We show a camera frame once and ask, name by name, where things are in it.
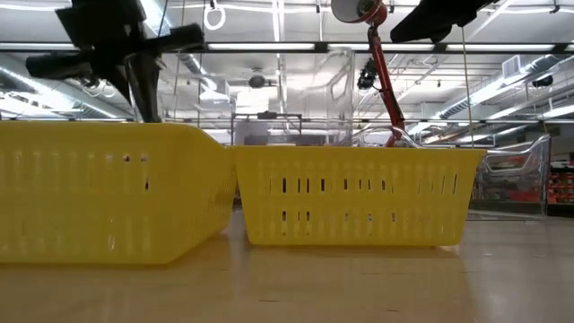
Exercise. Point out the black camera on lamp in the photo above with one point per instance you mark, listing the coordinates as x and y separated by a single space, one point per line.
367 74

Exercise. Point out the red desk lamp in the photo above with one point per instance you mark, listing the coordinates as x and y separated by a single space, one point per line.
385 89

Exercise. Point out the black overhead frame beam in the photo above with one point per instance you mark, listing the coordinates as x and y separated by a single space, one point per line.
323 46

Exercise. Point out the red storage bins shelf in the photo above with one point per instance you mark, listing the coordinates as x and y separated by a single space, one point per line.
560 186

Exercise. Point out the large yellow slotted plastic basket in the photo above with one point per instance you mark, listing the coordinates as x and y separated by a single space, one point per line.
89 215

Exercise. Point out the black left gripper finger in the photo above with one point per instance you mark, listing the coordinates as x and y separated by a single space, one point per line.
124 83
149 89

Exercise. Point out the round black ceiling camera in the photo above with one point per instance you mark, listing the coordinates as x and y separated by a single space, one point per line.
256 81

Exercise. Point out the silver ceiling air duct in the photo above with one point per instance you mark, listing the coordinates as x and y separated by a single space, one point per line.
27 98

